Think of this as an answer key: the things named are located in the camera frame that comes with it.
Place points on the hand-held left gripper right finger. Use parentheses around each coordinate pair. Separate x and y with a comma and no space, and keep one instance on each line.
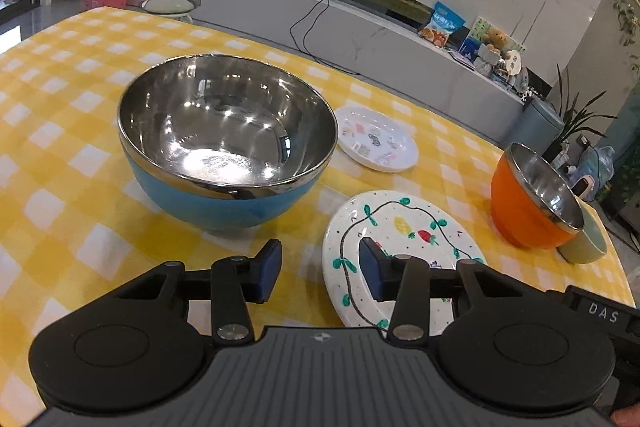
(371,269)

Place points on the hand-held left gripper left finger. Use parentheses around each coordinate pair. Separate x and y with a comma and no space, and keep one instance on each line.
(268,268)

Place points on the green ceramic bowl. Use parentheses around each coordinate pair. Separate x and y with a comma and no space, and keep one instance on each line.
(586,251)

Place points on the orange steel bowl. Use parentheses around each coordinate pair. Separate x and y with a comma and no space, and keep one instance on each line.
(517,209)

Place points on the white plate with vine painting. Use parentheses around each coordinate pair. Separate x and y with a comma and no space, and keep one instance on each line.
(400,218)

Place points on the small white heater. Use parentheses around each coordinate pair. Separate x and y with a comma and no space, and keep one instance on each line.
(582,188)

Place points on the small white printed plate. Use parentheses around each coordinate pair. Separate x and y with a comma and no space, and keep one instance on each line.
(377,139)

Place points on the blue water jug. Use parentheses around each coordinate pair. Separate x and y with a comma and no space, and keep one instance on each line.
(600,167)

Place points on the blue steel bowl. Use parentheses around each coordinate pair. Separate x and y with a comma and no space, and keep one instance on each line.
(225,132)

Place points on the potted long-leaf plant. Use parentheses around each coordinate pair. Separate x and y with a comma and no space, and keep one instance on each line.
(575,122)

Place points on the grey-blue trash bin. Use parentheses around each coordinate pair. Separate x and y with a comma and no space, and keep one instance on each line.
(537,127)

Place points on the yellow checked tablecloth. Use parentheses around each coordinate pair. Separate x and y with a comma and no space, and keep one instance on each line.
(75,157)

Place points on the blue snack bag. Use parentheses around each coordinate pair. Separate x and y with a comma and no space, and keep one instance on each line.
(442,27)

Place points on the grey television bench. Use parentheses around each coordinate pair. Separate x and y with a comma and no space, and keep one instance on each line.
(250,7)

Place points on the brown teddy bear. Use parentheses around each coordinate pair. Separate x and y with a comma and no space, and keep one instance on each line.
(497,39)

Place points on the grey round chair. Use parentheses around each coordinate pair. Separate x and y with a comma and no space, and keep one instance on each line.
(167,4)

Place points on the hanging ivy plant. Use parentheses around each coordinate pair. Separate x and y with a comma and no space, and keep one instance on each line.
(627,19)

